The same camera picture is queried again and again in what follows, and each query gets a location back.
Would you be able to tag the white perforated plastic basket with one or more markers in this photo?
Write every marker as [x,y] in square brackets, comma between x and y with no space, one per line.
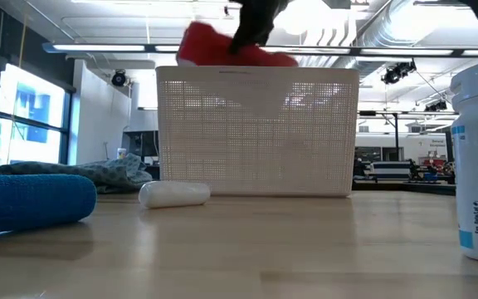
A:
[255,145]

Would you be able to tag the black ceiling spotlight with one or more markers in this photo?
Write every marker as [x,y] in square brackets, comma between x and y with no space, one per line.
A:
[396,72]
[118,78]

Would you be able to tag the blue patterned cloth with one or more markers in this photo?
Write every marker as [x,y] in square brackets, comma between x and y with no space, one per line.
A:
[110,172]

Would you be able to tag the silver ventilation duct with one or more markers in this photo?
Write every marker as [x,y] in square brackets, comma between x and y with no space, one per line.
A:
[401,21]

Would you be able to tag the long ceiling light bar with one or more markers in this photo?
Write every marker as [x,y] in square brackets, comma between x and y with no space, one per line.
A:
[98,47]

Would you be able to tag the blue bandage roll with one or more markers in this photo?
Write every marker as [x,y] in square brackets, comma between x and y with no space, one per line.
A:
[27,203]

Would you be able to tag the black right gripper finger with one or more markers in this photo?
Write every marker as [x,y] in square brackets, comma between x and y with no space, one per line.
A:
[243,45]

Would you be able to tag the red first aid kit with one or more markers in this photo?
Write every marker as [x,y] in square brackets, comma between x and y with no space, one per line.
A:
[206,45]

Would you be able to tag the small white tube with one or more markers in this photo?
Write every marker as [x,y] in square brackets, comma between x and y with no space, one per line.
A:
[172,194]

